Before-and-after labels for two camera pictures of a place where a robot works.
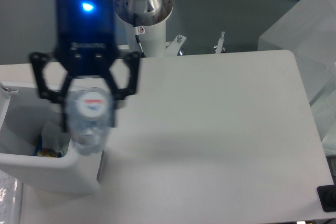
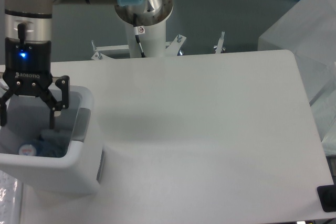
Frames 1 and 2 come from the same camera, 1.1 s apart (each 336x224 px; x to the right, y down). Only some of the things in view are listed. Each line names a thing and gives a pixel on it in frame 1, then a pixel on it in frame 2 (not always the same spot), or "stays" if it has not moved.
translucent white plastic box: x=308 y=31 stays
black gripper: x=85 y=37 to x=28 y=72
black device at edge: x=327 y=196 stays
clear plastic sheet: x=11 y=200 stays
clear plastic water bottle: x=90 y=116 to x=41 y=148
